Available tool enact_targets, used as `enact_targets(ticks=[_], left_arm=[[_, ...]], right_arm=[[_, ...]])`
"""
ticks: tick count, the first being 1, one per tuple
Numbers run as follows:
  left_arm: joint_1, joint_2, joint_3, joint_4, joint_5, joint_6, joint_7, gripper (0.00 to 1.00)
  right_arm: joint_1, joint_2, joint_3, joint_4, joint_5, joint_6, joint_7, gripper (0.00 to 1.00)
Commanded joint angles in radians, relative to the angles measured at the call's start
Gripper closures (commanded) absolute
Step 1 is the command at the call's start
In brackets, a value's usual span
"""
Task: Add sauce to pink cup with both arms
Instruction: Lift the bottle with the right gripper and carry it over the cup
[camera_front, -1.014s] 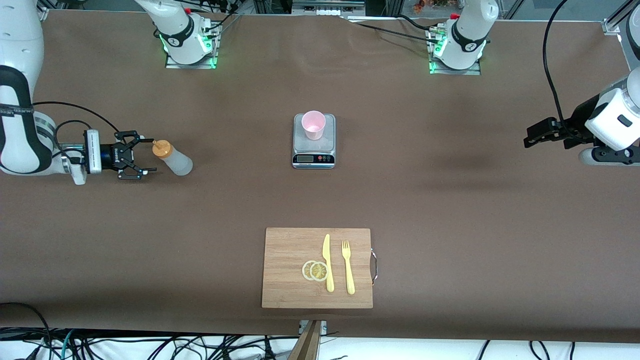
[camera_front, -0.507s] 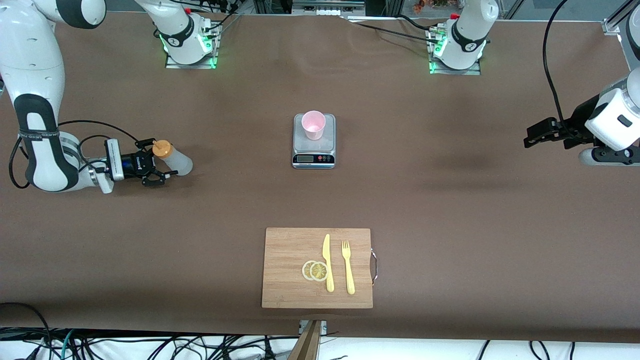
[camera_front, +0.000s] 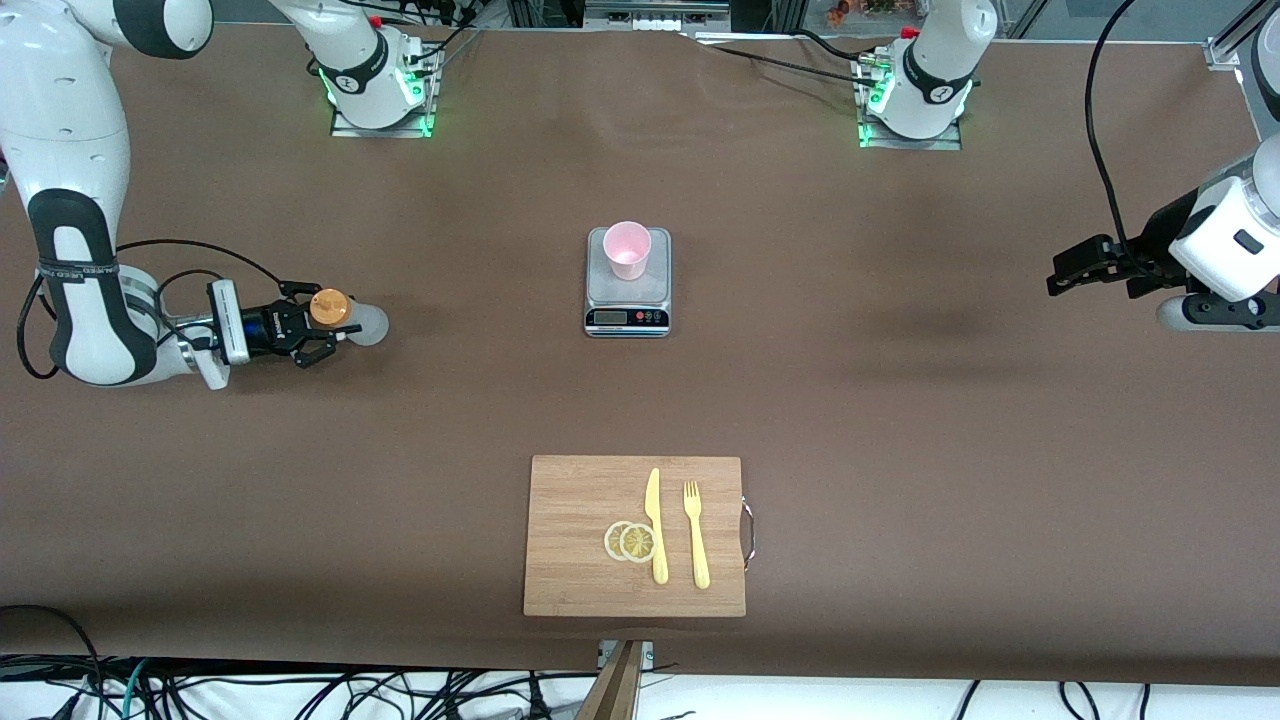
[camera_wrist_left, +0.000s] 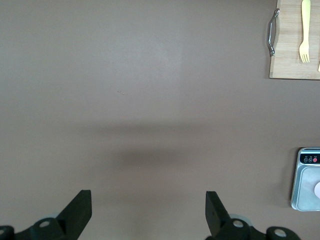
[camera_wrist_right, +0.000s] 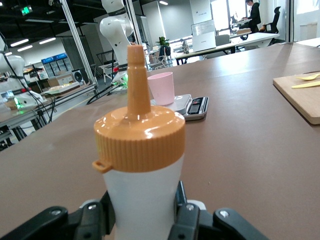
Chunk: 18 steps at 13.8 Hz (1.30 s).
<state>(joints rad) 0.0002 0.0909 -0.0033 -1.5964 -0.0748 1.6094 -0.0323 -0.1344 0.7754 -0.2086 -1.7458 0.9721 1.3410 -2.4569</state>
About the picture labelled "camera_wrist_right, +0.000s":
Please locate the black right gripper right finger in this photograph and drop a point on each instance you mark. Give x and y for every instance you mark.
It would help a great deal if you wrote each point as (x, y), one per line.
(190, 222)

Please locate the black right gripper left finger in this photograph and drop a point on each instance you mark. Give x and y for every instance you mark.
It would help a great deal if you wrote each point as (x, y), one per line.
(92, 220)

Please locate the white squeeze bottle orange cap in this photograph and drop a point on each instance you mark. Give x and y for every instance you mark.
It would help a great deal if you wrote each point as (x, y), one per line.
(140, 150)

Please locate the pink plastic cup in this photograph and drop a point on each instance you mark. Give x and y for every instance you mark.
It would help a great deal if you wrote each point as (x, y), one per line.
(162, 87)

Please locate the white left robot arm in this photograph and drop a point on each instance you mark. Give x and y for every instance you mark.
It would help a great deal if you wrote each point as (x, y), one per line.
(117, 32)

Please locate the silver digital kitchen scale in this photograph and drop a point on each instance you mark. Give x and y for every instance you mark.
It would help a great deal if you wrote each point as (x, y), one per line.
(192, 107)

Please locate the blue topped drinks fridge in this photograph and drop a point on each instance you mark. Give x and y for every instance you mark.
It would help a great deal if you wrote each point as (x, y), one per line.
(56, 63)

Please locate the wooden cutting board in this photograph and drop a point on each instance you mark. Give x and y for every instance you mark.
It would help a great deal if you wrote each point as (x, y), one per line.
(300, 100)

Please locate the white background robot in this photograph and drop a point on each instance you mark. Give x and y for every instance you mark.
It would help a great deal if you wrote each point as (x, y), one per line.
(10, 67)

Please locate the long white table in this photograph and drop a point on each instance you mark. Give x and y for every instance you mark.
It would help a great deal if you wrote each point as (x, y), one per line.
(225, 47)

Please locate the green potted plant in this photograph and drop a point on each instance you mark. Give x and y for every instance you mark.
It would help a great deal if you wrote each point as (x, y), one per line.
(163, 45)

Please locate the yellow plastic knife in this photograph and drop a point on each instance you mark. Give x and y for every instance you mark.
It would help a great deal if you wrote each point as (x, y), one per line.
(307, 85)

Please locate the whiteboard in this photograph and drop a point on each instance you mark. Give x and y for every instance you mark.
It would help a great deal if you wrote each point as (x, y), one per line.
(203, 35)

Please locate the person in black clothes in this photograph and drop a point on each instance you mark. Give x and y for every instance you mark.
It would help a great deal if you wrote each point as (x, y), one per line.
(255, 15)

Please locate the green exit sign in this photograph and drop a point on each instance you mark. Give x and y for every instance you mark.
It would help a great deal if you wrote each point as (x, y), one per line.
(27, 10)

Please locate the black office chair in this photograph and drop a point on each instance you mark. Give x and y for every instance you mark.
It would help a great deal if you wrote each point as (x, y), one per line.
(275, 20)

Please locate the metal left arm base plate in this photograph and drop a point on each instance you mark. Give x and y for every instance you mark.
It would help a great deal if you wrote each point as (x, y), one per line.
(122, 92)

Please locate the aluminium frame post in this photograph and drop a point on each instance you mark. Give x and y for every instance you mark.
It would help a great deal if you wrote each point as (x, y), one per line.
(75, 37)
(135, 25)

